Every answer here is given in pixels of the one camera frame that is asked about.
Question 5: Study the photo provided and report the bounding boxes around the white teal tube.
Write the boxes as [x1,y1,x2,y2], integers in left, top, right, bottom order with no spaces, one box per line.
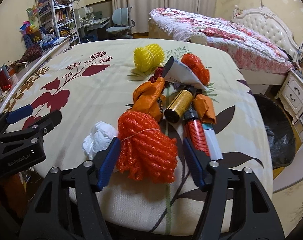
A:
[202,124,223,160]

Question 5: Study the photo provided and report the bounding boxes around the white tissue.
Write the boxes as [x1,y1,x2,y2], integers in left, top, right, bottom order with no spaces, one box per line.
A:
[82,121,118,160]

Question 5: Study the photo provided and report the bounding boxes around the red bottle black cap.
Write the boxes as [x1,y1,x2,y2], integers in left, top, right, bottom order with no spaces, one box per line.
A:
[183,108,209,157]

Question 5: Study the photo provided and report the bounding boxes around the orange foam net bundle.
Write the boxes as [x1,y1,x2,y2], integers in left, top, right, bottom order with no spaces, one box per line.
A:
[116,111,178,184]

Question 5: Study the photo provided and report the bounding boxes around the orange paper wad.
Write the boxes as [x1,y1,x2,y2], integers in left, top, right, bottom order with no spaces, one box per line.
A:
[192,94,216,124]

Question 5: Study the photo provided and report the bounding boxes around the orange plastic bag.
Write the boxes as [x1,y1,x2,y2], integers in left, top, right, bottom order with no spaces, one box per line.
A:
[131,77,164,122]

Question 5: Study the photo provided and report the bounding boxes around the black trash bag bin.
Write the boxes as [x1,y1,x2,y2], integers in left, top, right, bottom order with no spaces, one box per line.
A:
[253,94,296,169]

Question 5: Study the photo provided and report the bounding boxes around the floral bed sheet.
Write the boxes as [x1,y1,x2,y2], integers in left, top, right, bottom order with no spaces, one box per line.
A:
[5,39,273,236]

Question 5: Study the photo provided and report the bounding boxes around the white study desk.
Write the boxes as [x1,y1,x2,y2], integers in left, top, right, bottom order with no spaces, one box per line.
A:
[78,17,111,41]

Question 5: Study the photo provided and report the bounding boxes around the gold bottle black cap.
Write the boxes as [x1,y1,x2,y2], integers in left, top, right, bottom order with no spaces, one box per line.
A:
[164,87,196,124]

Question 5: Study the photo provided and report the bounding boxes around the yellow foam net bundle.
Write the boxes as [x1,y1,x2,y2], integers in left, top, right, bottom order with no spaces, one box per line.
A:
[134,43,165,73]

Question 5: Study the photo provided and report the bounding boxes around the white bookshelf with books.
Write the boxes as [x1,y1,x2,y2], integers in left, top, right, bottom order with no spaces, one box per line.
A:
[36,0,80,45]

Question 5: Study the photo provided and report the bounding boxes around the white nightstand with drawers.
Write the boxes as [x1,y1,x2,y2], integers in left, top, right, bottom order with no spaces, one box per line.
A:
[275,69,303,124]

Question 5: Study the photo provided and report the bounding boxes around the dark red ribbon bow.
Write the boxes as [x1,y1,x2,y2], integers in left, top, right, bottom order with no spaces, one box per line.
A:
[149,67,163,83]

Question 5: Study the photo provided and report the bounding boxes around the grey-blue desk chair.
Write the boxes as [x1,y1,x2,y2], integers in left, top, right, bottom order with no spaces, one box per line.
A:
[106,7,136,40]

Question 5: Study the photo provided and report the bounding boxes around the orange-red plastic bag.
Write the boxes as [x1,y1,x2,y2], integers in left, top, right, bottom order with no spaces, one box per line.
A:
[181,53,210,86]

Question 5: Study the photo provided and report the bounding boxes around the white blue paper packet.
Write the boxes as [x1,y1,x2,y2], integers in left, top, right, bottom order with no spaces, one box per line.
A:
[162,56,207,90]

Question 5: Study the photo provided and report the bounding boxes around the pink floral quilt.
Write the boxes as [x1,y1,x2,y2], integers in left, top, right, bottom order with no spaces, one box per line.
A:
[149,8,292,74]

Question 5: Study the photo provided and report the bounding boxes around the white tufted headboard bed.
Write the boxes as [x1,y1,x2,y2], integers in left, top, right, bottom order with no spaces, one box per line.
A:
[149,6,303,85]

